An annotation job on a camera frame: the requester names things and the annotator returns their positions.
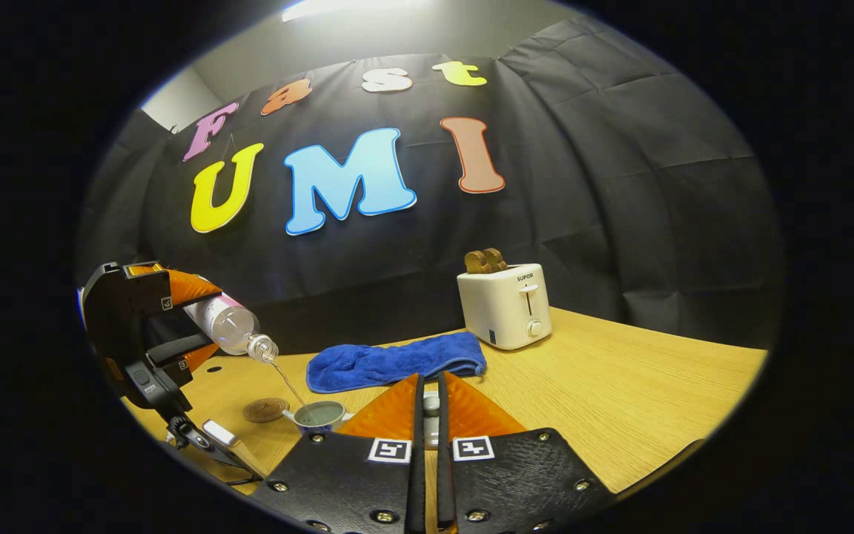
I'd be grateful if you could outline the long ceiling light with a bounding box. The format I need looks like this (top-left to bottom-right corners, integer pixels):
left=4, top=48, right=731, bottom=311
left=282, top=0, right=428, bottom=22

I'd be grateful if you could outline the clear plastic water bottle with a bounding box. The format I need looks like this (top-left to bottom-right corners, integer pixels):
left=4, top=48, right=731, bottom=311
left=182, top=293, right=279, bottom=364

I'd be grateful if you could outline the white blue-patterned teacup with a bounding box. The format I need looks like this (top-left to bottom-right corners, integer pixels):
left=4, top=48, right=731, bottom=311
left=282, top=400, right=354, bottom=436

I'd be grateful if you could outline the white toaster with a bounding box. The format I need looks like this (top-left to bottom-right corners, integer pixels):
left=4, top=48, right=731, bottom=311
left=457, top=263, right=552, bottom=350

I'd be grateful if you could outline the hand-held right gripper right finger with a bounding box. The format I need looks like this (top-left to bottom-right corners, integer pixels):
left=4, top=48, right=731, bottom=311
left=436, top=371, right=617, bottom=534

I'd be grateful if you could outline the black backdrop cloth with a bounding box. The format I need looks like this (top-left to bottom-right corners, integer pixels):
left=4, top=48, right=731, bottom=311
left=79, top=19, right=784, bottom=349

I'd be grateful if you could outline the blue towel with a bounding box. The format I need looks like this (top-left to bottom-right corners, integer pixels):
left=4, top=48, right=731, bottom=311
left=306, top=332, right=487, bottom=394

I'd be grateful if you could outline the round brown coaster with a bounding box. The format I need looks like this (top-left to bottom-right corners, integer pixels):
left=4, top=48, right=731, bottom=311
left=242, top=398, right=291, bottom=423

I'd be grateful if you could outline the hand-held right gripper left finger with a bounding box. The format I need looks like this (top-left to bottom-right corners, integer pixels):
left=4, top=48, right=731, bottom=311
left=249, top=373, right=426, bottom=534

